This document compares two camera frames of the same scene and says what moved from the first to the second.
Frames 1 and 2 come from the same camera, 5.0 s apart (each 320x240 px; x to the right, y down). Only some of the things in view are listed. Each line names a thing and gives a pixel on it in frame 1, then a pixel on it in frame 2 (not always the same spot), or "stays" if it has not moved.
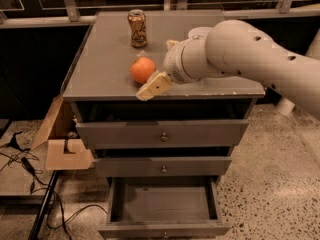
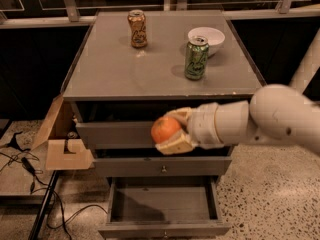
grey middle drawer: (201, 166) stays
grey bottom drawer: (163, 207) stays
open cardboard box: (65, 149) stays
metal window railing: (42, 5) stays
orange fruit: (141, 68) to (163, 128)
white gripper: (173, 63) to (202, 126)
